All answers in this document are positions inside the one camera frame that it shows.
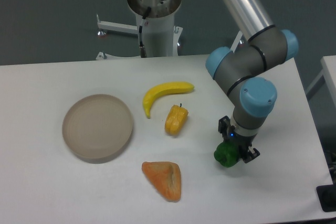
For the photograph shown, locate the orange toy bread triangle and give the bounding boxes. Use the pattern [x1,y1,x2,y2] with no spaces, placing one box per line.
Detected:
[141,162,182,202]

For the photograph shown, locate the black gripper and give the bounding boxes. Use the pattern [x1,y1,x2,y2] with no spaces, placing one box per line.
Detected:
[218,116,260,163]

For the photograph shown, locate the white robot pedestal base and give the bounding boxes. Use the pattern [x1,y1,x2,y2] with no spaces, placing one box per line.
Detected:
[95,0,184,61]

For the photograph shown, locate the black cable on pedestal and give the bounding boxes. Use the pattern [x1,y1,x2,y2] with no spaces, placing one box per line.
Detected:
[138,6,151,58]

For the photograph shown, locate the yellow toy pepper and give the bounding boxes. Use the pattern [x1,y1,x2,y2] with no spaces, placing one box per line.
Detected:
[164,103,188,136]

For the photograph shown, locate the black device at edge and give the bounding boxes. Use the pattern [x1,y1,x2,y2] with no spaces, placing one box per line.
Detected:
[316,184,335,212]

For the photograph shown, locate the green toy pepper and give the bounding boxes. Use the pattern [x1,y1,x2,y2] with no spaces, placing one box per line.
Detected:
[214,142,239,168]

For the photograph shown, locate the beige round plate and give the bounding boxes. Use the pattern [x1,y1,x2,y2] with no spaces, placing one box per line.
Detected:
[62,94,133,164]

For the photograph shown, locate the white side table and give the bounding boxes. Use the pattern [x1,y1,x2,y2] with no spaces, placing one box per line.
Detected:
[305,55,336,104]

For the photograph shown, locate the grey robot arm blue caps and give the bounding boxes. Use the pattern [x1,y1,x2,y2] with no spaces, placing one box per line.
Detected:
[127,0,299,167]

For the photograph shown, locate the yellow toy banana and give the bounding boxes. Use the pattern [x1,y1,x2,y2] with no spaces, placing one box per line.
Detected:
[142,81,194,119]

